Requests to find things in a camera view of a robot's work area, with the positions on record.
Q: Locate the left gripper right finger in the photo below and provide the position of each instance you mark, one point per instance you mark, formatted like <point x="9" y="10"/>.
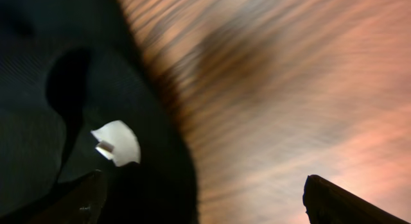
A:
<point x="327" y="203"/>

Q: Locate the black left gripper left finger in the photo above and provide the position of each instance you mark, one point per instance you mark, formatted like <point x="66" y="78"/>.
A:
<point x="79" y="201"/>

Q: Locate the black t-shirt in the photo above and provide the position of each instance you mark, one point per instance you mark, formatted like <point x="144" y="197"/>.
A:
<point x="75" y="99"/>

